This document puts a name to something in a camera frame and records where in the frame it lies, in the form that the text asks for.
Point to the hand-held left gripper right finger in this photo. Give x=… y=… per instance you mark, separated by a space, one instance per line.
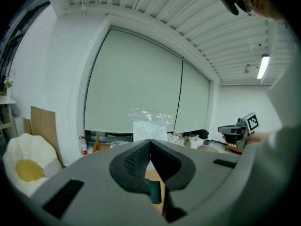
x=200 y=173

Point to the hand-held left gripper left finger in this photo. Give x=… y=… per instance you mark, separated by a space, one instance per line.
x=98 y=180

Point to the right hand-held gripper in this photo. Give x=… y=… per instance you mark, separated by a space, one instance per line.
x=250 y=123

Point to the dark green box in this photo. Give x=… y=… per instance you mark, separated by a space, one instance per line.
x=155 y=192

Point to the small white packet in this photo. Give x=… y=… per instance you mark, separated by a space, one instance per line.
x=145 y=128

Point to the person's right forearm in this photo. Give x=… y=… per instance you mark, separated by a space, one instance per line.
x=258 y=137

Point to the brown wooden piano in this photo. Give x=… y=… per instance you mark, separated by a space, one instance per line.
x=235 y=149

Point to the white round pouf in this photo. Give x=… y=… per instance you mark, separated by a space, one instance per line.
x=208 y=149

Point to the wooden chair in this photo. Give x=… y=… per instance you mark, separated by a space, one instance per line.
x=100 y=146

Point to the black and white striped cloth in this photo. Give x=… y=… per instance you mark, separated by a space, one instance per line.
x=120 y=144

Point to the clear bottle with red cap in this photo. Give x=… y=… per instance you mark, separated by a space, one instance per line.
x=82 y=140

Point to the oval wooden coffee table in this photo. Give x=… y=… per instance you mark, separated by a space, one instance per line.
x=155 y=175

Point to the narrow white roller blind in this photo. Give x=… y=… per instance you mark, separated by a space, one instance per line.
x=192 y=102

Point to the person in white coat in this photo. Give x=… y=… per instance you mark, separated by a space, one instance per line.
x=282 y=149

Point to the ceiling tube light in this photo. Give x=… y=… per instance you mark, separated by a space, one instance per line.
x=263 y=66

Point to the egg-shaped bean bag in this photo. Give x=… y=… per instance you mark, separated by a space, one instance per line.
x=30 y=154

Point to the brown cardboard sheet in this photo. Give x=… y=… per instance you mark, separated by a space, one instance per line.
x=44 y=126

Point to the large white roller blind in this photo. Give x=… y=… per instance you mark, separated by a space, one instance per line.
x=134 y=83

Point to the white side table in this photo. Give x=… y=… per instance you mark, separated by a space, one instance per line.
x=7 y=112

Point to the person's eyeglasses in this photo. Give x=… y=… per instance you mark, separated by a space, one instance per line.
x=249 y=10

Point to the white flowers in vase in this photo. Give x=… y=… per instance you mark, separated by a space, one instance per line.
x=8 y=83

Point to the person's face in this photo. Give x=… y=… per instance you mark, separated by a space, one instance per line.
x=265 y=1

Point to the black head-worn camera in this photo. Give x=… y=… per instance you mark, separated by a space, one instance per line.
x=229 y=2

